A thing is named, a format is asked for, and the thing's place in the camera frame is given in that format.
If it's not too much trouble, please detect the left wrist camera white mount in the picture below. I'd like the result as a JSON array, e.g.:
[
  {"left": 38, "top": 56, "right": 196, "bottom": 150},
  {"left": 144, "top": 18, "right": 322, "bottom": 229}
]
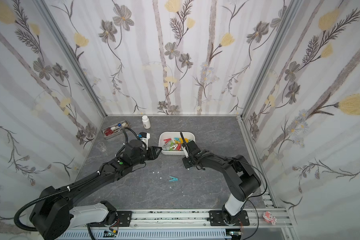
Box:
[{"left": 139, "top": 132, "right": 151, "bottom": 149}]

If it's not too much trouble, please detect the metal tray with tools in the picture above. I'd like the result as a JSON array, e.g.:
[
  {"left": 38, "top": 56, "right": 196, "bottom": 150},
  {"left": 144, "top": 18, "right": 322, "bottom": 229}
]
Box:
[{"left": 101, "top": 121, "right": 130, "bottom": 140}]

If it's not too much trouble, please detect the white plastic storage box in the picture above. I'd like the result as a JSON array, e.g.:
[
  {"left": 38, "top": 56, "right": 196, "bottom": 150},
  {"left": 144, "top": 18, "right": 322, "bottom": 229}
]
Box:
[{"left": 159, "top": 132, "right": 185, "bottom": 155}]

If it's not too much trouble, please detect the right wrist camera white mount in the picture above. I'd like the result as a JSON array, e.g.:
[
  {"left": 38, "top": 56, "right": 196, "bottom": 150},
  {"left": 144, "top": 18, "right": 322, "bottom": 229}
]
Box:
[{"left": 182, "top": 147, "right": 189, "bottom": 158}]

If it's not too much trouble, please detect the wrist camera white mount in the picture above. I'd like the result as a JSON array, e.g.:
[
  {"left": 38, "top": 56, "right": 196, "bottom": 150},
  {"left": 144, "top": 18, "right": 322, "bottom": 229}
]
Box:
[
  {"left": 182, "top": 147, "right": 189, "bottom": 158},
  {"left": 139, "top": 132, "right": 151, "bottom": 149}
]

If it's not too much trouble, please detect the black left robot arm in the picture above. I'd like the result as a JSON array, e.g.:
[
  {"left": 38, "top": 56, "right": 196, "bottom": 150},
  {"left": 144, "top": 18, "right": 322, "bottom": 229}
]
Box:
[{"left": 14, "top": 135, "right": 162, "bottom": 240}]

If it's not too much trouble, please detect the white pill bottle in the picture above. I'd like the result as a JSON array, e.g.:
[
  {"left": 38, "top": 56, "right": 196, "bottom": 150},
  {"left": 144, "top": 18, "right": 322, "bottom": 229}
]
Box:
[{"left": 142, "top": 115, "right": 151, "bottom": 129}]

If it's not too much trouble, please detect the pink tape dispenser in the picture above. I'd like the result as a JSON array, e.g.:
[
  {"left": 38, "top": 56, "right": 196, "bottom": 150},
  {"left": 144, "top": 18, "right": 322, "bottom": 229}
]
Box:
[{"left": 263, "top": 211, "right": 277, "bottom": 226}]

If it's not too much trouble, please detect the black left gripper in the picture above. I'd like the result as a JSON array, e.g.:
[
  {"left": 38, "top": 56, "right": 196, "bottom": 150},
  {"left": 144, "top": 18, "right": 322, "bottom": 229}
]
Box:
[{"left": 131, "top": 146, "right": 164, "bottom": 168}]

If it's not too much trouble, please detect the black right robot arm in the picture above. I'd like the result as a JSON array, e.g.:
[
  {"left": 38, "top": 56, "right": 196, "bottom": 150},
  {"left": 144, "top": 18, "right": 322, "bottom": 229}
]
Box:
[{"left": 180, "top": 132, "right": 268, "bottom": 226}]

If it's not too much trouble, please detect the turquoise clothespin of pair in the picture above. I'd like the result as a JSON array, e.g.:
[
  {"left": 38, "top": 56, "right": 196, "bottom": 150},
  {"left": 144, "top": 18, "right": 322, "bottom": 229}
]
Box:
[{"left": 169, "top": 176, "right": 178, "bottom": 182}]

